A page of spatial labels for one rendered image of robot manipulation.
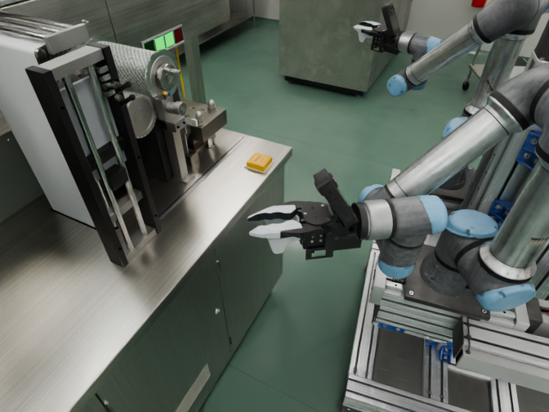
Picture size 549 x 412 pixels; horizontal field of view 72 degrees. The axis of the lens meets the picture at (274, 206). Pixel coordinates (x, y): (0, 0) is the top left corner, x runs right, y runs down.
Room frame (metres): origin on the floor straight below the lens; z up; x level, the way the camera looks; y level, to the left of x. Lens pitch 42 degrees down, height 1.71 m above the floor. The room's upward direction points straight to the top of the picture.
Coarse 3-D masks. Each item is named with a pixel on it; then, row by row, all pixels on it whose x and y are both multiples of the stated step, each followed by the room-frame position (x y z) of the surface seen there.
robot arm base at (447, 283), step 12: (432, 252) 0.72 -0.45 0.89; (432, 264) 0.68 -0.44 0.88; (444, 264) 0.65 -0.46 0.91; (432, 276) 0.67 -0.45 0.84; (444, 276) 0.64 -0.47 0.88; (456, 276) 0.63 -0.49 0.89; (432, 288) 0.64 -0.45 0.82; (444, 288) 0.63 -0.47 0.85; (456, 288) 0.62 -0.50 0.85; (468, 288) 0.63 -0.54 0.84
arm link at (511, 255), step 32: (544, 96) 0.60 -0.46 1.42; (544, 128) 0.58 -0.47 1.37; (544, 160) 0.54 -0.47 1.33; (544, 192) 0.53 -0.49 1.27; (512, 224) 0.54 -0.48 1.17; (544, 224) 0.51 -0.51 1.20; (480, 256) 0.56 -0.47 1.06; (512, 256) 0.52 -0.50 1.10; (480, 288) 0.52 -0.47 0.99; (512, 288) 0.49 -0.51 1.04
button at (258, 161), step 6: (252, 156) 1.15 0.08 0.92; (258, 156) 1.15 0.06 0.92; (264, 156) 1.15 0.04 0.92; (270, 156) 1.15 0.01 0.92; (252, 162) 1.11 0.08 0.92; (258, 162) 1.11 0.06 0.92; (264, 162) 1.11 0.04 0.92; (270, 162) 1.14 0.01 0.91; (258, 168) 1.10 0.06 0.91; (264, 168) 1.09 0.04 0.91
